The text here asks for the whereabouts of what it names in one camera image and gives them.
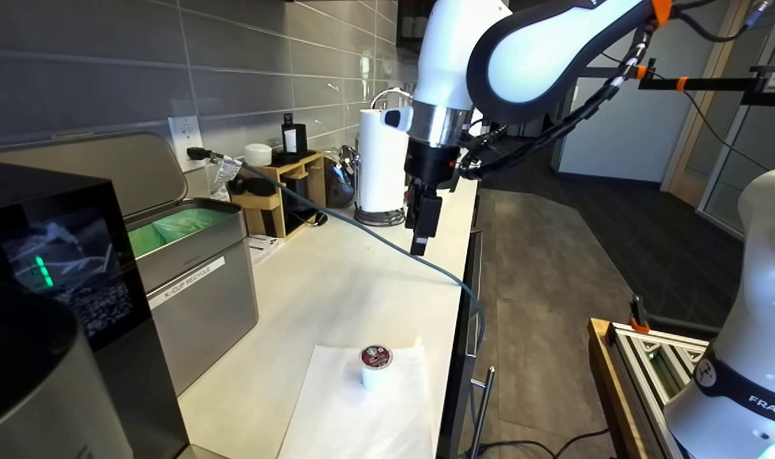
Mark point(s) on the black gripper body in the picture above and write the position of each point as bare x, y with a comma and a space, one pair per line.
429, 166

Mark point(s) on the white coffee capsule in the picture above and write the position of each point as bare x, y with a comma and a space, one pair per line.
376, 372

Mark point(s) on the white paper towel sheet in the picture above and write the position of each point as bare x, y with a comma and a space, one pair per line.
353, 421

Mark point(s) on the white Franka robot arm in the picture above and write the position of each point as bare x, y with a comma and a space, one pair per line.
446, 52

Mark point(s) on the white paper towel roll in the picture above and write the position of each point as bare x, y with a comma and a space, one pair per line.
379, 161

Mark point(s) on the dark background shelf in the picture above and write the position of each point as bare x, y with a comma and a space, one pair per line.
413, 29

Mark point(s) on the wooden countertop rack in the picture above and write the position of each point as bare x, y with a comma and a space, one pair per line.
273, 205

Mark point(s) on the black bottle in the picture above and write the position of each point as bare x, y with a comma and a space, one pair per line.
292, 141

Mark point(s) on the dark base cabinet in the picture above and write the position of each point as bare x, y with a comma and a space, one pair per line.
455, 383

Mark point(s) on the small white jar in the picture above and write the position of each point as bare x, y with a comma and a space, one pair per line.
258, 155

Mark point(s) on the clear plastic wrapper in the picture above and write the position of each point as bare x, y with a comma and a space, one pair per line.
226, 175

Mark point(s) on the white door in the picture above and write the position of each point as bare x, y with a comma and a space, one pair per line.
626, 136

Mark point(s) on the orange black clamp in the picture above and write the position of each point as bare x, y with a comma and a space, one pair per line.
639, 322

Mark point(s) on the wood and aluminium cart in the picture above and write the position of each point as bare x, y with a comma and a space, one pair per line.
613, 383

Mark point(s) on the black boom bar orange clamps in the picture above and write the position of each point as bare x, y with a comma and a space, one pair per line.
719, 82

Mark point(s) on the black coffee machine with screen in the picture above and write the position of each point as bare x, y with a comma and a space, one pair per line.
32, 205

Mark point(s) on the round silver canister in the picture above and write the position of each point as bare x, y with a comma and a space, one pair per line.
39, 400

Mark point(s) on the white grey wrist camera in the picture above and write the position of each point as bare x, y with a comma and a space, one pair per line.
399, 119

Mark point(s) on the white wall outlet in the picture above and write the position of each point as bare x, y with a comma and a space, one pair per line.
184, 131

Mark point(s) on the wooden door frame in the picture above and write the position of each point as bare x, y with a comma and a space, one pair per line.
703, 111

